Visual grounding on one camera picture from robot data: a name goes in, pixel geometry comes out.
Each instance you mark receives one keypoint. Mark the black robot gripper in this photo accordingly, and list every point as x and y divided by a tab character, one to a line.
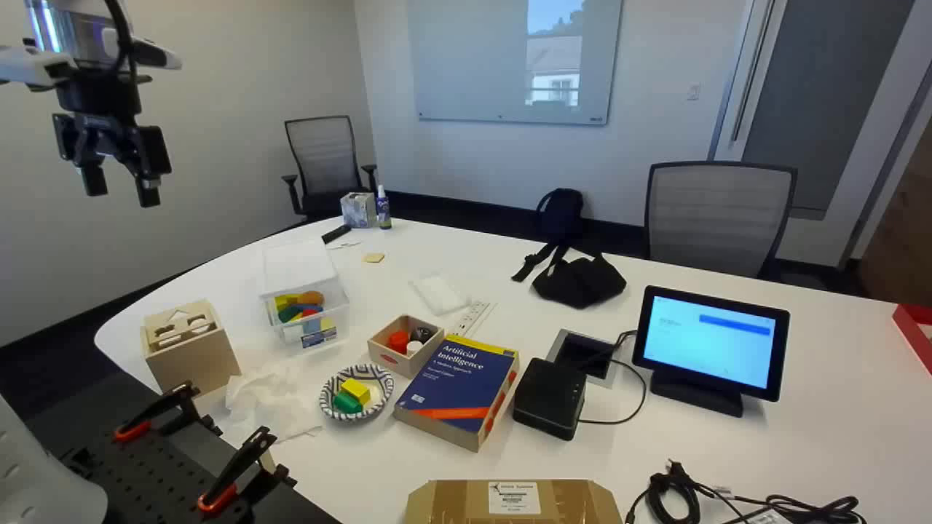
99	119

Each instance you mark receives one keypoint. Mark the yellow rectangular block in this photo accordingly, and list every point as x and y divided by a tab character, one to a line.
356	387

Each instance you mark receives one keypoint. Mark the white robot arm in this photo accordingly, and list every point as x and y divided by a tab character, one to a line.
88	57

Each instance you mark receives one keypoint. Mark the wooden shape sorter box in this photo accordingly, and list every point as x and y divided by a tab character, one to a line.
186	345

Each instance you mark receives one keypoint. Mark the clear plastic block container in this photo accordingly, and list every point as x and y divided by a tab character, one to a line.
302	297

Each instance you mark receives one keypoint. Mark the green rectangular block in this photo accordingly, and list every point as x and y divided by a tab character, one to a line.
343	402

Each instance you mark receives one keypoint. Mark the blue patterned paper bowl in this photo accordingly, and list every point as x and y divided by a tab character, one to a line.
378	394

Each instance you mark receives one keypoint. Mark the cardboard box with label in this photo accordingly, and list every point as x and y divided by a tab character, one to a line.
509	502

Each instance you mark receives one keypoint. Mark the black power adapter box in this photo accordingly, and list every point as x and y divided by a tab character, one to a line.
547	397

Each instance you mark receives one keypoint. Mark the grey office chair left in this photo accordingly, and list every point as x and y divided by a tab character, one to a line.
326	164

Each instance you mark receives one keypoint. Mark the grey office chair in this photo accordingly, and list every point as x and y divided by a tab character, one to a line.
717	214
326	164

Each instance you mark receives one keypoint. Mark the black remote control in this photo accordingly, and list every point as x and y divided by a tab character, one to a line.
336	233

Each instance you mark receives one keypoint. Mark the blue spray bottle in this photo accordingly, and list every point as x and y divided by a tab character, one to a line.
381	207

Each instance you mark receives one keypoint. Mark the crumpled white cloth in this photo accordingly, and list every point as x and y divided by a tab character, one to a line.
275	399

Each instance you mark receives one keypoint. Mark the black perforated mounting board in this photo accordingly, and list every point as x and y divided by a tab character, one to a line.
152	482

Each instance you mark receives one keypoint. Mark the blue hardcover book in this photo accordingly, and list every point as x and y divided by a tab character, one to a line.
461	391

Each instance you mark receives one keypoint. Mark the grey office chair right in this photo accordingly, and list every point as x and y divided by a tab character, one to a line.
717	214

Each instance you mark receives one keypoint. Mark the black tablet display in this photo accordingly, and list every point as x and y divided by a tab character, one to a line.
712	349

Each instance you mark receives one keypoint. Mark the orange handled clamp left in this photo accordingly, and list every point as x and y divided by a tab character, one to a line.
180	402

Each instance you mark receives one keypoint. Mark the orange handled clamp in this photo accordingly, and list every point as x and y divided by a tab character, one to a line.
180	402
249	466

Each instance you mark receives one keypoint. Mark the orange handled clamp right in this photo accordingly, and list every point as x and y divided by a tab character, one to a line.
249	466

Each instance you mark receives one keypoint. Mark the wall whiteboard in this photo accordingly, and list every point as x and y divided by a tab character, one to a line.
514	62

